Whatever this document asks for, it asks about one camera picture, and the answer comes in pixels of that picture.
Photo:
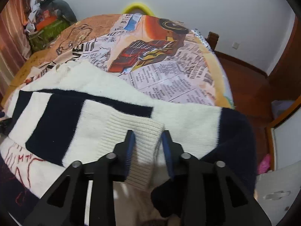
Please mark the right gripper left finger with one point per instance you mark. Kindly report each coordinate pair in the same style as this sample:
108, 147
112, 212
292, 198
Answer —
85, 189

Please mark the brown wooden door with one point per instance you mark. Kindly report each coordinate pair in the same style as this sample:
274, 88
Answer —
284, 80

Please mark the wooden bed post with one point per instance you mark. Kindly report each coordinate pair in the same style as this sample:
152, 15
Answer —
212, 40

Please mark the orange box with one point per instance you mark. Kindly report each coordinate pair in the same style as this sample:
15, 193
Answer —
45, 22

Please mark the striped red brown curtain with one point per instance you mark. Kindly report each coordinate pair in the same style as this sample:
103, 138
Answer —
15, 47

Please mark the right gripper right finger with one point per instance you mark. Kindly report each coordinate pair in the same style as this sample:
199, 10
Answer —
201, 193

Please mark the grey plush toy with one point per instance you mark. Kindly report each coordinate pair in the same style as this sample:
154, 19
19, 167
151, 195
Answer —
63, 10

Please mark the green fabric storage box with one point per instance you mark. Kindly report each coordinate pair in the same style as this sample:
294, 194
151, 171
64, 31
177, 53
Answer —
40, 40

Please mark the white wall socket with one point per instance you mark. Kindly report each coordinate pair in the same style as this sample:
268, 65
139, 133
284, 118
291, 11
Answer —
235, 45

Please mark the printed newspaper pattern bedspread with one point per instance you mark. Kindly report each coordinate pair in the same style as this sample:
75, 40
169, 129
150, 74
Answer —
158, 57

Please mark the black white striped sweater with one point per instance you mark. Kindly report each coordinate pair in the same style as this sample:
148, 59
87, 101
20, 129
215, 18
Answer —
79, 112

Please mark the yellow curved headrest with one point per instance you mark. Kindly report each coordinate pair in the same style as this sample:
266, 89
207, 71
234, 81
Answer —
138, 7

